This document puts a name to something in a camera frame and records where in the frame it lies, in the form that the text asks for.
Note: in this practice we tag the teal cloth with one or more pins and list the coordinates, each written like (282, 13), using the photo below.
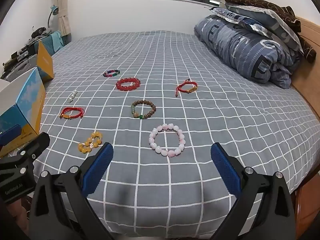
(57, 40)

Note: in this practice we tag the grey checked bed sheet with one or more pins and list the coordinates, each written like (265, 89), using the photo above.
(200, 130)

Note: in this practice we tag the brown patterned blanket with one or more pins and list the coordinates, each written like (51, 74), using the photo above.
(275, 6)

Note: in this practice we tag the folded blue grey quilt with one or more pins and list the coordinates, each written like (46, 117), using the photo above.
(237, 47)

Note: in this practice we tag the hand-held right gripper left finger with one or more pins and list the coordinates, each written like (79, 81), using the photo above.
(98, 170)

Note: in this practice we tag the blue grey patterned pillow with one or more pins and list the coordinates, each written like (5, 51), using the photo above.
(240, 20)

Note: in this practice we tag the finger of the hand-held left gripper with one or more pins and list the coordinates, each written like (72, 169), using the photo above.
(8, 135)
(35, 145)

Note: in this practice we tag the silver suitcase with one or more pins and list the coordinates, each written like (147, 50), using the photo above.
(17, 68)

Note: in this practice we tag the wooden bed frame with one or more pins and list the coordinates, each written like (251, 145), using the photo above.
(307, 85)

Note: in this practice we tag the orange cardboard box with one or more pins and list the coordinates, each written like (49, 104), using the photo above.
(46, 60)

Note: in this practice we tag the blue and yellow cardboard box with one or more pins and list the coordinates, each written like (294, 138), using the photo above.
(27, 100)

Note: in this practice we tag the black bag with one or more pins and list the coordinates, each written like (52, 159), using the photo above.
(41, 32)

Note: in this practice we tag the blue desk lamp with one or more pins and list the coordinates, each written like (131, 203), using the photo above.
(53, 10)

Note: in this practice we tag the dark teal suitcase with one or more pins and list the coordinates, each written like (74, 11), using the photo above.
(47, 45)

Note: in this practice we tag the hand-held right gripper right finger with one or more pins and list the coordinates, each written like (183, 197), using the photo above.
(226, 170)

